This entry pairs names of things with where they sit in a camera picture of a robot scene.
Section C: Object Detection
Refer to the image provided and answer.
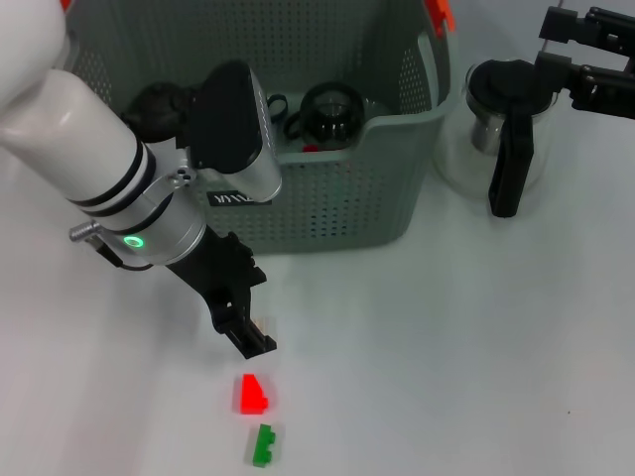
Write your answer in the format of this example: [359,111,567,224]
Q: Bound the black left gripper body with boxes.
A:
[166,230,269,334]

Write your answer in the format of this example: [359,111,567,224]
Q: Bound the bright orange-red toy brick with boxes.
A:
[237,372,270,416]

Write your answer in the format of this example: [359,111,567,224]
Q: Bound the glass carafe with black lid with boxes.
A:
[434,58,560,219]

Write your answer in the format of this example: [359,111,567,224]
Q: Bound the green stepped toy brick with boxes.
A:
[251,423,278,468]

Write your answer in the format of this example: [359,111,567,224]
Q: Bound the metal connector on left arm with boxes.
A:
[68,221,104,243]

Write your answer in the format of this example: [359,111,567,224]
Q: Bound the grey perforated storage basket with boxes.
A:
[63,0,460,257]

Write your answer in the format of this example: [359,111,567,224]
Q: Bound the dark clay teapot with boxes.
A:
[121,82,195,146]

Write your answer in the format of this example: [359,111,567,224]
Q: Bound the dark left gripper cable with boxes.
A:
[94,241,156,273]

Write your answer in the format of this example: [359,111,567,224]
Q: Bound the orange basket handle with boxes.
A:
[60,0,456,39]

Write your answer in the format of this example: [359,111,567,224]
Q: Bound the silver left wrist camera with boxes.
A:
[185,59,284,204]

